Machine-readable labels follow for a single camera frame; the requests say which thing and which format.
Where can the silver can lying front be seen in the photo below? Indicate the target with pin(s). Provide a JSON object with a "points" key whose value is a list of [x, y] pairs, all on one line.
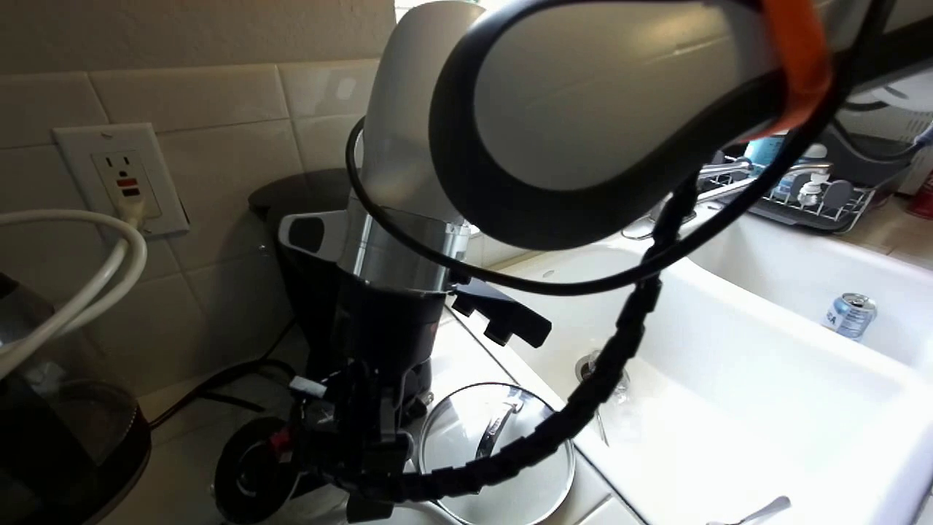
{"points": [[853, 312]]}

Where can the black coffee machine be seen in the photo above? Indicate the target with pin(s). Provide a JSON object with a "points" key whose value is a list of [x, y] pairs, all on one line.
{"points": [[375, 339]]}

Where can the dark pot at left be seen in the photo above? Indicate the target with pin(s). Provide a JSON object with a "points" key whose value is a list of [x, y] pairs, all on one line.
{"points": [[71, 446]]}

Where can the white wall power outlet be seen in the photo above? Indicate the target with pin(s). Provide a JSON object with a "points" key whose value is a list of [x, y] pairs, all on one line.
{"points": [[124, 163]]}

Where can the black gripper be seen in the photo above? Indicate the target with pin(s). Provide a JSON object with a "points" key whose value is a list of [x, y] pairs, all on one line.
{"points": [[366, 450]]}

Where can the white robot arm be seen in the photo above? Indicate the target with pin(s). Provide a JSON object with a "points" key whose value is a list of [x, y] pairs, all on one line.
{"points": [[547, 123]]}

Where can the white double ceramic sink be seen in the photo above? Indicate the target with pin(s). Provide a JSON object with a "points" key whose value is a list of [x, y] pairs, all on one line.
{"points": [[740, 392]]}

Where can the black dish drying rack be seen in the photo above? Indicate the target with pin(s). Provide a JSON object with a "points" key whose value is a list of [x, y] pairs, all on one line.
{"points": [[825, 191]]}

